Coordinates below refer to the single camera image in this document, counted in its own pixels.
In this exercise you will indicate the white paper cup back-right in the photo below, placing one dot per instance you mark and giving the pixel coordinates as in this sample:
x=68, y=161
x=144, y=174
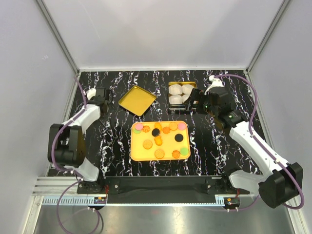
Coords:
x=187, y=89

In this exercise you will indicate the pink cookie left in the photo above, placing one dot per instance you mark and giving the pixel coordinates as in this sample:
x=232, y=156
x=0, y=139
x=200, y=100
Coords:
x=139, y=126

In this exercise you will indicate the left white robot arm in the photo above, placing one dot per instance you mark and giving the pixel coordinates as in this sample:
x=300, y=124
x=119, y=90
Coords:
x=66, y=147

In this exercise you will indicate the white paper cup front-left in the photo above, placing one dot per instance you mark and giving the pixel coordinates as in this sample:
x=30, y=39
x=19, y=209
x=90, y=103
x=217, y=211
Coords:
x=175, y=100

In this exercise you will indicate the pink cookie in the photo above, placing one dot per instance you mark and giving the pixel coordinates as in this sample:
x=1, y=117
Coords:
x=182, y=126
x=139, y=126

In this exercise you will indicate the pink cookie right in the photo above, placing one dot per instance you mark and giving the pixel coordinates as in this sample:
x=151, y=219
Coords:
x=182, y=126

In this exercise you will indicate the black sandwich cookie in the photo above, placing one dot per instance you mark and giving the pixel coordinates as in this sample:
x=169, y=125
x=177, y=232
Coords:
x=155, y=132
x=179, y=137

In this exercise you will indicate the white paper cup back-left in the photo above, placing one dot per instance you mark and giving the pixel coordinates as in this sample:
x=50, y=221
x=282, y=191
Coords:
x=175, y=89

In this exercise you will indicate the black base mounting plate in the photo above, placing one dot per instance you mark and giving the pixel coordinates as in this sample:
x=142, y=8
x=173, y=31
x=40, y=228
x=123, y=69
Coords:
x=163, y=190

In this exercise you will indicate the gold cookie tin box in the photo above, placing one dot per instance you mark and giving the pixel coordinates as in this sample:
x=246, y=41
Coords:
x=177, y=109

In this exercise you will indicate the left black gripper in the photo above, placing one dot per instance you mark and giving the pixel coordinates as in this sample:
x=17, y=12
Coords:
x=107, y=103

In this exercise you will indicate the gold tin lid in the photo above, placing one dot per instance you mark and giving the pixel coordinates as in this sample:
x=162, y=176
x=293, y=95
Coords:
x=137, y=100

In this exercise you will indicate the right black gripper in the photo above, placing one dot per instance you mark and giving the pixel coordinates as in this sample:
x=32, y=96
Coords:
x=198, y=95

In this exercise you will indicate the orange swirl cookie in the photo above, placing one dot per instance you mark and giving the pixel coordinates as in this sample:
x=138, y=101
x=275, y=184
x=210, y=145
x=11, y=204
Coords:
x=146, y=129
x=176, y=154
x=166, y=130

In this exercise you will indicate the round tan biscuit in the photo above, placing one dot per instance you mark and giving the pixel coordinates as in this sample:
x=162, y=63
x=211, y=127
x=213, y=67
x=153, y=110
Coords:
x=147, y=144
x=173, y=126
x=159, y=154

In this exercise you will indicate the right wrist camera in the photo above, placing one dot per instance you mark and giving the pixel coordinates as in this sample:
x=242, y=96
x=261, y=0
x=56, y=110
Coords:
x=215, y=82

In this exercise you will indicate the aluminium frame rail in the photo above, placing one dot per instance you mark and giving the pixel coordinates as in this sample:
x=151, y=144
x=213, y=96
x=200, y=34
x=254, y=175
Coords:
x=64, y=191

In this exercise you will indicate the green cookie right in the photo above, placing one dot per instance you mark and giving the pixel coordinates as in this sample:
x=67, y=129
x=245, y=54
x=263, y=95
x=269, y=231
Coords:
x=184, y=151

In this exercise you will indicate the round tan biscuit bottom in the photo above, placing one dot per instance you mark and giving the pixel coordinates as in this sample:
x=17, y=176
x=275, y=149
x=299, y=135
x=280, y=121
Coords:
x=159, y=154

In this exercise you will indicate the orange swirl cookie bottom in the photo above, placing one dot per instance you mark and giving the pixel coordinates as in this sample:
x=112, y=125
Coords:
x=176, y=154

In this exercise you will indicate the round tan biscuit left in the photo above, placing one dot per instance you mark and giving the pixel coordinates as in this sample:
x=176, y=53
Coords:
x=147, y=144

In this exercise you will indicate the yellow pineapple cookie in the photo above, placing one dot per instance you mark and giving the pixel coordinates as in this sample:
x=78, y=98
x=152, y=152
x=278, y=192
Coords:
x=158, y=126
x=158, y=140

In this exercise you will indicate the green cookie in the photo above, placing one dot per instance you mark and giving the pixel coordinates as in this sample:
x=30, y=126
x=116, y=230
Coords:
x=184, y=151
x=136, y=131

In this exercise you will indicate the white paper cup front-right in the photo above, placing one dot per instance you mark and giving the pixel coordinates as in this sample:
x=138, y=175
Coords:
x=185, y=97

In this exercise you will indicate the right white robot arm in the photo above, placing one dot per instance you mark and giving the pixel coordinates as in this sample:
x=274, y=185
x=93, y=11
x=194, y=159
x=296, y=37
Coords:
x=279, y=180

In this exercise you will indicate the round tan biscuit top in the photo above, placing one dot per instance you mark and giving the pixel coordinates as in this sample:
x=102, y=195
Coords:
x=173, y=126

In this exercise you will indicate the green cookie left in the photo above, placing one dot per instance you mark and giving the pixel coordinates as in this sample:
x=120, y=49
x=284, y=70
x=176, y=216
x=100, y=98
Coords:
x=136, y=131

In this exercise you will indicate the yellow plastic tray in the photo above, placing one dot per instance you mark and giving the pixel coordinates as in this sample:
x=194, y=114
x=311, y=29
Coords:
x=163, y=140

